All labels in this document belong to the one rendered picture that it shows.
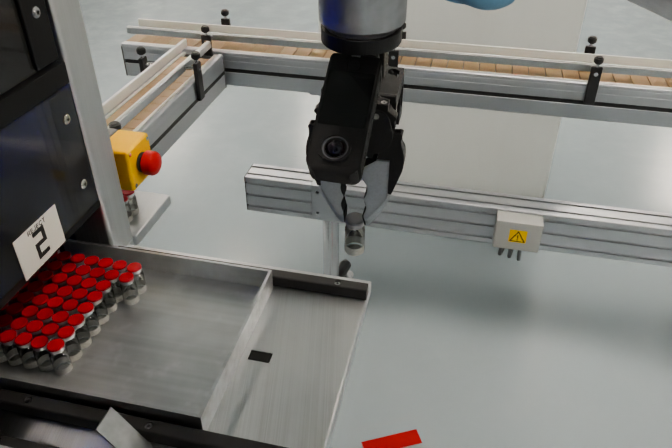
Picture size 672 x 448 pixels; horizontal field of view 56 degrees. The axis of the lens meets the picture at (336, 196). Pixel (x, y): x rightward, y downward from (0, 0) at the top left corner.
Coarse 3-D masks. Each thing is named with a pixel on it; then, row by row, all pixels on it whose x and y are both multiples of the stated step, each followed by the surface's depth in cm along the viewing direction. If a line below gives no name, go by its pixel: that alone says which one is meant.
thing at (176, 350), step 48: (192, 288) 93; (240, 288) 93; (96, 336) 85; (144, 336) 85; (192, 336) 85; (240, 336) 81; (0, 384) 76; (48, 384) 74; (96, 384) 78; (144, 384) 78; (192, 384) 78
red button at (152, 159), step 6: (150, 150) 101; (144, 156) 99; (150, 156) 99; (156, 156) 100; (144, 162) 99; (150, 162) 99; (156, 162) 100; (144, 168) 99; (150, 168) 99; (156, 168) 100; (144, 174) 101; (150, 174) 100
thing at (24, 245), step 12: (48, 216) 80; (36, 228) 78; (48, 228) 81; (60, 228) 83; (24, 240) 76; (36, 240) 79; (48, 240) 81; (60, 240) 84; (24, 252) 77; (36, 252) 79; (48, 252) 81; (24, 264) 77; (36, 264) 79; (24, 276) 77
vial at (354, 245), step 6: (348, 228) 66; (354, 228) 65; (360, 228) 66; (348, 234) 66; (354, 234) 66; (360, 234) 66; (348, 240) 67; (354, 240) 66; (360, 240) 66; (348, 246) 67; (354, 246) 67; (360, 246) 67; (348, 252) 68; (354, 252) 67; (360, 252) 68
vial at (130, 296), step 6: (120, 276) 88; (126, 276) 88; (132, 276) 88; (120, 282) 88; (126, 282) 87; (132, 282) 88; (120, 288) 89; (126, 288) 88; (132, 288) 88; (126, 294) 88; (132, 294) 89; (138, 294) 90; (126, 300) 89; (132, 300) 89; (138, 300) 90
